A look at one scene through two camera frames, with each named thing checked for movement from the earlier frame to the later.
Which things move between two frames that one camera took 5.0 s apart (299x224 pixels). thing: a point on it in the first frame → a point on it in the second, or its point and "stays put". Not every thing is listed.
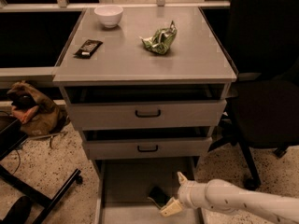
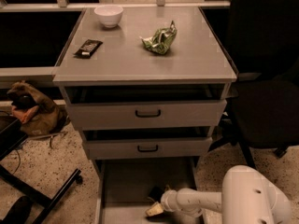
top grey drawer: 145,105 stays put
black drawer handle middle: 148,150 stays put
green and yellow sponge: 159,197 stays put
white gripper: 186,194 → 168,200
